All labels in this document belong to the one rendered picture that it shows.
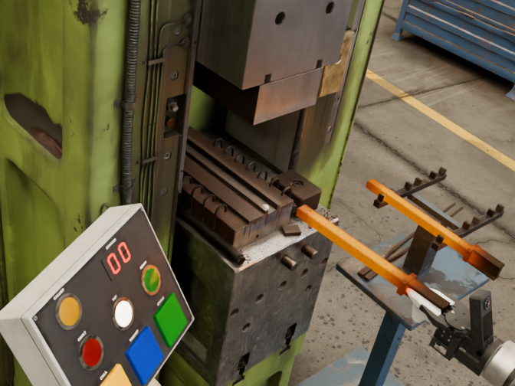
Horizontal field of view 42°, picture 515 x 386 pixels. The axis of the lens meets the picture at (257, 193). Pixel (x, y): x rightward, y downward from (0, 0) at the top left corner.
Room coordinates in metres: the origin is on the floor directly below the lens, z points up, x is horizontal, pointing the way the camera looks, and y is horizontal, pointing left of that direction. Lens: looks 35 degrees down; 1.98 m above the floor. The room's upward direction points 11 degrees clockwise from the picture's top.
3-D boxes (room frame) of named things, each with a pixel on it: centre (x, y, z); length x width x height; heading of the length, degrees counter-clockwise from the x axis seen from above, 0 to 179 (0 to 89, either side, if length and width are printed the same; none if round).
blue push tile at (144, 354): (0.81, 0.15, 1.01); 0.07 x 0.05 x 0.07; 165
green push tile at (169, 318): (0.91, 0.12, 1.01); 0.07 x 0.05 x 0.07; 165
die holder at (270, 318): (1.51, 0.10, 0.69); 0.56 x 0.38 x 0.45; 50
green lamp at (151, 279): (0.92, 0.17, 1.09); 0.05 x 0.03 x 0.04; 140
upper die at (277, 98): (1.46, 0.13, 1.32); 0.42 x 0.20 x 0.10; 50
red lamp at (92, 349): (0.73, 0.22, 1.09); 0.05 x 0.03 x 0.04; 140
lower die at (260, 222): (1.46, 0.13, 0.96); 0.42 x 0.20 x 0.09; 50
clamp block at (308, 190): (1.50, -0.10, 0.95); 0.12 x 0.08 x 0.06; 50
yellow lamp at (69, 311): (0.74, 0.26, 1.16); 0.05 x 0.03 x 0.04; 140
